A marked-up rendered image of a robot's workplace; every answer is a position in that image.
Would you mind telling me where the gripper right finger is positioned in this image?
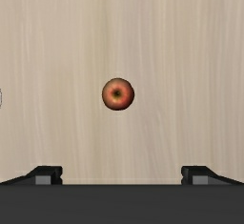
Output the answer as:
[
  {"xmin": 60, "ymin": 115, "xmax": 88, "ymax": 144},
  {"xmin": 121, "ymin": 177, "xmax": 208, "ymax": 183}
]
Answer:
[{"xmin": 180, "ymin": 165, "xmax": 244, "ymax": 186}]

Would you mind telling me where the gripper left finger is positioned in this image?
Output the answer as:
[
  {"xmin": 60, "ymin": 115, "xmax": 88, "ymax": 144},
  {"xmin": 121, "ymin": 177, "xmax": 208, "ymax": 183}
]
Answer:
[{"xmin": 0, "ymin": 165, "xmax": 64, "ymax": 186}]

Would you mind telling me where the red apple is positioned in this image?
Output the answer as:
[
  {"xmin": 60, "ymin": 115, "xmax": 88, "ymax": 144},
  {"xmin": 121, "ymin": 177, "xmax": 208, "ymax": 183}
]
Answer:
[{"xmin": 101, "ymin": 77, "xmax": 135, "ymax": 112}]

